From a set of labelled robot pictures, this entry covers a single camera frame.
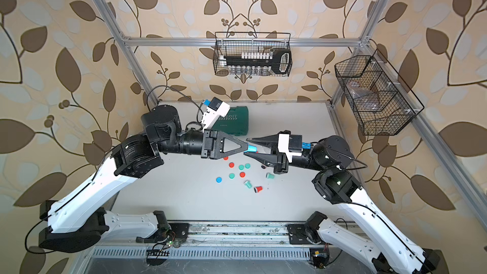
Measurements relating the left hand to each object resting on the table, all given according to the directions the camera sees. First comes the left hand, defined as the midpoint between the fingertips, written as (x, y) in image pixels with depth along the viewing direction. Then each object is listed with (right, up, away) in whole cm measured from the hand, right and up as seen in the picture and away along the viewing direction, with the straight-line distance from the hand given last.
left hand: (242, 146), depth 43 cm
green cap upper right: (0, -17, +51) cm, 53 cm away
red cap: (-8, -16, +51) cm, 54 cm away
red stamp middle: (+8, -17, +48) cm, 52 cm away
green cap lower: (-7, -21, +48) cm, 53 cm away
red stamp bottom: (+5, -25, +41) cm, 48 cm away
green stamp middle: (+11, -20, +46) cm, 51 cm away
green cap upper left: (-3, -18, +50) cm, 53 cm away
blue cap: (-13, -22, +46) cm, 53 cm away
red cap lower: (-2, -20, +48) cm, 52 cm away
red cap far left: (-11, -14, +53) cm, 56 cm away
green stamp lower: (+1, -23, +44) cm, 49 cm away
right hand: (+1, 0, +3) cm, 4 cm away
